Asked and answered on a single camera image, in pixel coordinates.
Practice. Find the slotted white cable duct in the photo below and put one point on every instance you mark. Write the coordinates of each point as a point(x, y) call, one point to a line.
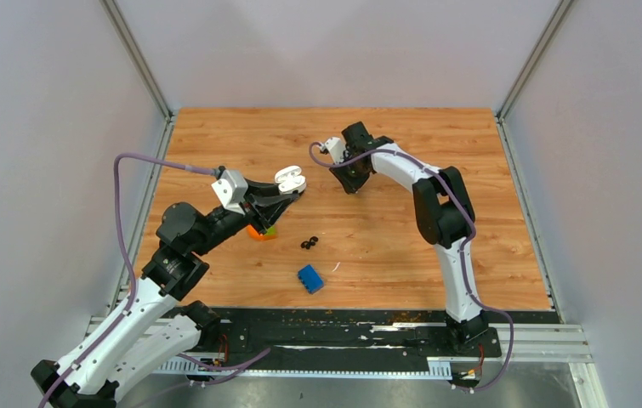
point(432, 369)

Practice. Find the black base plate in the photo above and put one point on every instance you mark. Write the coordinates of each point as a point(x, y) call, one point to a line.
point(344, 339)

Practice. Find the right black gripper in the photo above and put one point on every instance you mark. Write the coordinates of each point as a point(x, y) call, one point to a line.
point(351, 185)

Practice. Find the white earbud charging case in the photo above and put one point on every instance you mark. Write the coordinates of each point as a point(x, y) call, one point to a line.
point(290, 180)

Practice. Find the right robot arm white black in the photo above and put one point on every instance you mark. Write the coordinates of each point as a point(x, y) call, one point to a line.
point(443, 212)

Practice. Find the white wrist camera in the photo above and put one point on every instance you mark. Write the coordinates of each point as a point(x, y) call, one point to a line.
point(230, 188)
point(335, 147)

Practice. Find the black earbuds pair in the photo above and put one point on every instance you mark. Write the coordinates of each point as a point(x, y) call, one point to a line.
point(311, 242)

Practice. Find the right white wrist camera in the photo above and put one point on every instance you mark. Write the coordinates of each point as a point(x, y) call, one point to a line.
point(335, 147)

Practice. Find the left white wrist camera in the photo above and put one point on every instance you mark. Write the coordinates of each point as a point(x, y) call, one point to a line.
point(230, 188)

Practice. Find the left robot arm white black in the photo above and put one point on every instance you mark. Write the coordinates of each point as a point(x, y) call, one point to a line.
point(115, 357)

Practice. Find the orange green toy block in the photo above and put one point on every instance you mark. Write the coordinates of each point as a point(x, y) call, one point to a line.
point(269, 234)

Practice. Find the blue toy brick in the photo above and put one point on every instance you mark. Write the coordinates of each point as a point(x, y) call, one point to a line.
point(310, 279)

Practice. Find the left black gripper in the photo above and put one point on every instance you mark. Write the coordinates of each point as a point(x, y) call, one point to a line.
point(263, 206)

